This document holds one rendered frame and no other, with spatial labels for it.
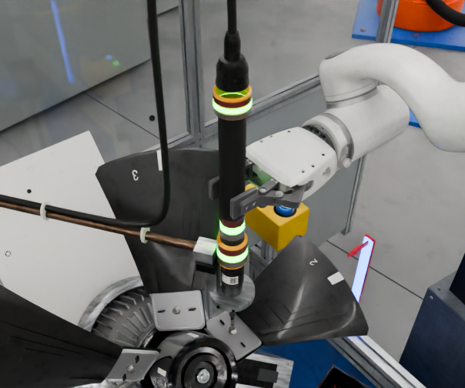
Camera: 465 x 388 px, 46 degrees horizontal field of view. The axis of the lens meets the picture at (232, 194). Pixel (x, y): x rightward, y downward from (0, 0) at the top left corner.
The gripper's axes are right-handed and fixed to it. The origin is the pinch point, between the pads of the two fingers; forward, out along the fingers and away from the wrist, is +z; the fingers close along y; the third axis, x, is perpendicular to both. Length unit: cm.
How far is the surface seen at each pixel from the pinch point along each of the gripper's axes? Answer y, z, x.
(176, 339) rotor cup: 1.4, 9.8, -26.0
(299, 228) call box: 21, -38, -48
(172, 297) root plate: 7.2, 6.5, -24.1
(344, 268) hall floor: 55, -112, -150
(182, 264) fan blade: 8.1, 3.5, -18.9
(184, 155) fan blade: 17.4, -4.1, -6.5
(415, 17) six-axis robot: 182, -324, -133
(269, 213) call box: 26, -32, -43
